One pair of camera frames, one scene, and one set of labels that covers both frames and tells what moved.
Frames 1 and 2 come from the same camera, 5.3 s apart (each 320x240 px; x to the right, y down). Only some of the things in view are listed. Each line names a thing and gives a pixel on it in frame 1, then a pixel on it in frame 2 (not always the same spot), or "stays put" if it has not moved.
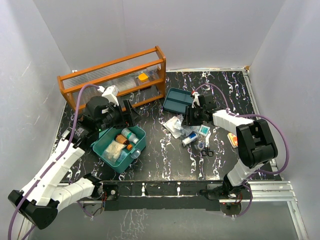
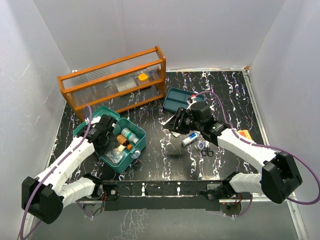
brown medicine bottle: [120, 138] stays put
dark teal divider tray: [177, 100] stays put
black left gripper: [130, 119] -> [113, 144]
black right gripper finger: [187, 119] -> [178, 122]
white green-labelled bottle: [128, 134] stays put
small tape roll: [200, 146] stays put
